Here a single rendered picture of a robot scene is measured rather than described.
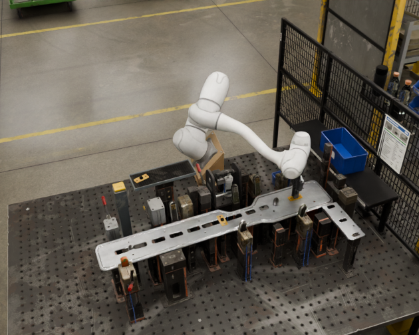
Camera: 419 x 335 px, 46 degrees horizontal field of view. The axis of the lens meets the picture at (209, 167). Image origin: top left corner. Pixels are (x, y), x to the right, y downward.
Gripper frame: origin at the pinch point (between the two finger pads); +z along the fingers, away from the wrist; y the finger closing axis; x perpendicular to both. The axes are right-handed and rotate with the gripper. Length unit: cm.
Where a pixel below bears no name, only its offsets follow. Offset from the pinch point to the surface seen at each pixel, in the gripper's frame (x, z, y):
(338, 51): 167, 32, -201
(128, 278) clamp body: -106, -1, 24
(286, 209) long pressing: -8.9, 4.7, 6.7
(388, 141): 55, -25, 7
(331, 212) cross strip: 13.2, 4.8, 18.6
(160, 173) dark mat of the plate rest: -70, -11, -35
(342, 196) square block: 23.7, 1.3, 12.6
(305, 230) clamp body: -7.3, 5.5, 24.9
